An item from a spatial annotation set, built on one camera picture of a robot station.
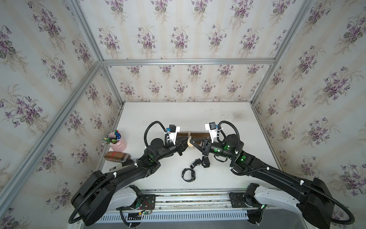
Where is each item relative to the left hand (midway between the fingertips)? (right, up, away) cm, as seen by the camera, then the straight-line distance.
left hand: (193, 139), depth 71 cm
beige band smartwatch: (-3, -1, -5) cm, 6 cm away
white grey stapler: (-47, -18, +11) cm, 51 cm away
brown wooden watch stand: (+2, -1, +19) cm, 19 cm away
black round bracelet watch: (+1, -21, +7) cm, 23 cm away
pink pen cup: (-45, -4, +13) cm, 47 cm away
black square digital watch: (+9, -16, +13) cm, 23 cm away
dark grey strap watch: (+3, -16, +14) cm, 22 cm away
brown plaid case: (-47, -13, +15) cm, 51 cm away
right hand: (0, 0, -6) cm, 6 cm away
